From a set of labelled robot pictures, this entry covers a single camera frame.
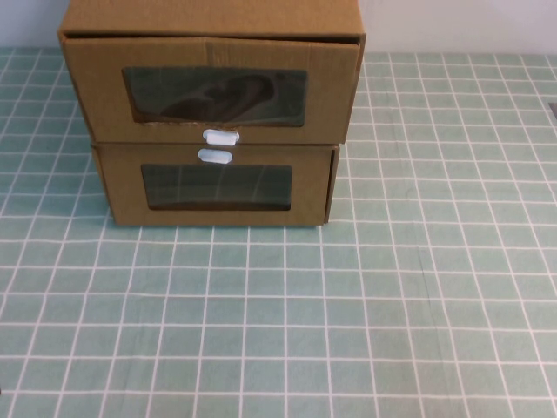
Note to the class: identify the tall cardboard box sleeve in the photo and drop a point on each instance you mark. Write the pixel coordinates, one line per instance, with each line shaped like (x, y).
(209, 17)

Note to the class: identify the green checked tablecloth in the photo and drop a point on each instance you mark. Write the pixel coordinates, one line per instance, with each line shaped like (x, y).
(348, 326)

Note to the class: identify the cardboard drawer with smooth window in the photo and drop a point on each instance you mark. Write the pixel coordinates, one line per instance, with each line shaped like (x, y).
(122, 187)

